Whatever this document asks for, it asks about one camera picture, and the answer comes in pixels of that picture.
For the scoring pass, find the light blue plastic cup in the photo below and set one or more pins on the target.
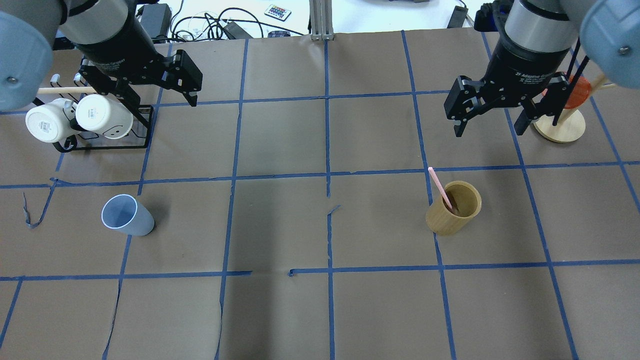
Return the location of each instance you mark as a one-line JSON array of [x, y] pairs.
[[126, 214]]

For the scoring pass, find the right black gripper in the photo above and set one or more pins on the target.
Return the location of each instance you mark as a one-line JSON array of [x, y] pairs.
[[520, 67]]

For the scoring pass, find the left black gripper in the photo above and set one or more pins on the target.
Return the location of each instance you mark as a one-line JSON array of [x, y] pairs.
[[116, 54]]

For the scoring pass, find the pink chopstick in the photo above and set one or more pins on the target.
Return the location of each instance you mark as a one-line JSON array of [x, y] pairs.
[[441, 189]]

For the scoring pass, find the orange cup on stand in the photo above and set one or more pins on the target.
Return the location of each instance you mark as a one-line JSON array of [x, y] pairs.
[[578, 95]]

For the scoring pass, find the aluminium frame post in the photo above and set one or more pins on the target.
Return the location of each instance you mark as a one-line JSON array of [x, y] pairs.
[[321, 20]]

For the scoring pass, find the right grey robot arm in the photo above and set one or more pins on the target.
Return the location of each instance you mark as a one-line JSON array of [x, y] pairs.
[[534, 38]]

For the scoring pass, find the wooden mug tree stand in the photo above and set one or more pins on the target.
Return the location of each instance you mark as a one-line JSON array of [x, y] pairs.
[[571, 124]]

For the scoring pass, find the remote control with coloured buttons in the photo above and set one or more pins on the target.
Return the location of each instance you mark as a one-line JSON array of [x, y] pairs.
[[277, 12]]

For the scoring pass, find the bamboo chopstick holder cup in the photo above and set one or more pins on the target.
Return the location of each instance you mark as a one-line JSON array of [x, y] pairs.
[[447, 216]]

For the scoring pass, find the white mug left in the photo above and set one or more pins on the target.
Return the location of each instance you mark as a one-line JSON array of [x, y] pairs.
[[52, 122]]

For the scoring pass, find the black power adapter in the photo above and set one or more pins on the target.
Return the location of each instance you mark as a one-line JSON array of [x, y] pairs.
[[155, 20]]

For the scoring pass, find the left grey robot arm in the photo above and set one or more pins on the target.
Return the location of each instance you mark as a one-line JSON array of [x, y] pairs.
[[29, 28]]

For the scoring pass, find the white mug with face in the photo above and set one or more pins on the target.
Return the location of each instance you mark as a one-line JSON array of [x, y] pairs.
[[104, 116]]

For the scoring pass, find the black wire mug rack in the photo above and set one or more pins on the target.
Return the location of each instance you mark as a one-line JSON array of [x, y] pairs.
[[131, 133]]

